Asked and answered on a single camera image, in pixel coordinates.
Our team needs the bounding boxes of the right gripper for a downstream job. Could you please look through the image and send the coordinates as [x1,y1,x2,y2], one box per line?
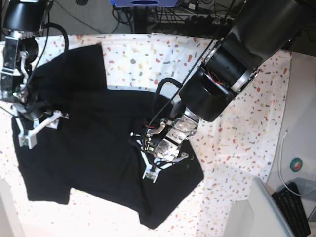
[0,83,53,121]

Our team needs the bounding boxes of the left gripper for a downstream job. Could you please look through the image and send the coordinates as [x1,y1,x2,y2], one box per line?
[144,118,190,162]

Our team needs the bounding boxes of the black t-shirt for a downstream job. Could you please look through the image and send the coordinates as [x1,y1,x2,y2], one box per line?
[12,45,203,229]

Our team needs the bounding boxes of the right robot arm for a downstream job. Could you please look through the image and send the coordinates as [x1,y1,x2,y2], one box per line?
[0,0,53,121]

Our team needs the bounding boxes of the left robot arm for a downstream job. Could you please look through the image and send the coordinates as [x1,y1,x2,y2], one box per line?
[140,0,316,162]

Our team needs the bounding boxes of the terrazzo patterned tablecloth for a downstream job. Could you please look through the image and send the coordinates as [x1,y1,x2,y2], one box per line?
[0,33,292,237]

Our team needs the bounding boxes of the black power strip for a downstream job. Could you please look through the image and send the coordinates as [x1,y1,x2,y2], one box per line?
[185,15,234,25]

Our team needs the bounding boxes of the grey monitor edge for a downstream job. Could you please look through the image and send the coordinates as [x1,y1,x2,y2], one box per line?
[248,178,294,237]

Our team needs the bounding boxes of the blue box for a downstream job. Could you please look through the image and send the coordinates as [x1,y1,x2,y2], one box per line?
[110,0,184,7]

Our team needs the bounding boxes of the black keyboard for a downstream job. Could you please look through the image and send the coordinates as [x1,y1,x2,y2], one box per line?
[272,182,311,237]

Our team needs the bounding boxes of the white charging cable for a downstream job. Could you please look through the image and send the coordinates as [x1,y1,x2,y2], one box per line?
[277,130,302,197]

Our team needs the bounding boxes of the black wire rack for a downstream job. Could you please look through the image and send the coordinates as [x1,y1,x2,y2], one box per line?
[133,0,237,37]

